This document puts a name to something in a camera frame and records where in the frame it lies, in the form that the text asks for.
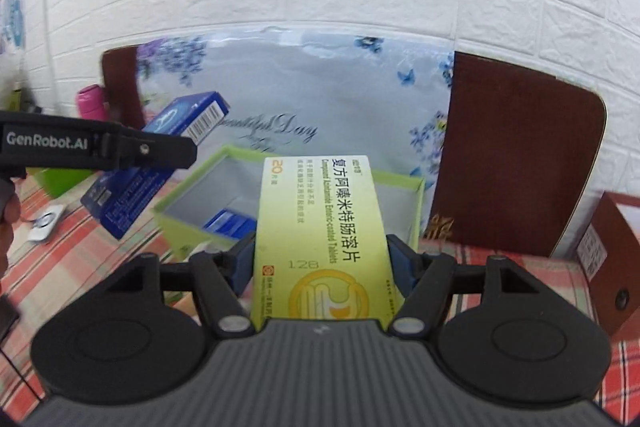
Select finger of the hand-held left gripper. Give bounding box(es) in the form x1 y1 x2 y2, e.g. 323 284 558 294
100 122 197 170

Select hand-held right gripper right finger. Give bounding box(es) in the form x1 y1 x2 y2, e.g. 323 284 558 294
387 234 543 338

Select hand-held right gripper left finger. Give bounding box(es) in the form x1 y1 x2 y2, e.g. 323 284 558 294
102 234 258 340

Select large blue medicine box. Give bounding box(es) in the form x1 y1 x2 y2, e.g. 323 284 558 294
80 91 232 240

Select green storage box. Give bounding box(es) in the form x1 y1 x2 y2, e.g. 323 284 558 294
152 146 427 263

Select yellow-green medicine box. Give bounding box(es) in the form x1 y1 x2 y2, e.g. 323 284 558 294
250 154 406 329

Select person's left hand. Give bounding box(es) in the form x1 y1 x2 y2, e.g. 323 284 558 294
0 194 22 280

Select green plastic container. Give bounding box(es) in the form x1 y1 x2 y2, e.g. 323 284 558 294
27 167 97 198

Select small blue box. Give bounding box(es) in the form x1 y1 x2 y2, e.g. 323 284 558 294
202 207 259 241

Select pink bottle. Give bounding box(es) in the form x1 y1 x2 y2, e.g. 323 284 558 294
76 84 108 120

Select white round device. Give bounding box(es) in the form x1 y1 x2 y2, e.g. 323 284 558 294
27 205 69 244

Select checkered tablecloth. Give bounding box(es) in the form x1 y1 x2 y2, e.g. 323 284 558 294
0 167 640 423

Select brown wooden board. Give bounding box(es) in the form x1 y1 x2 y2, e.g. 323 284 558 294
101 46 608 259

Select floral plastic bag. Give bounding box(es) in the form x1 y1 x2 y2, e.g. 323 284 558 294
135 27 457 239

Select brown cardboard box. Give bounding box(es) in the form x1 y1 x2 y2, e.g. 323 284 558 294
575 191 640 342

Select wall poster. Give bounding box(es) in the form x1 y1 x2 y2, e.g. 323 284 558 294
0 0 29 54

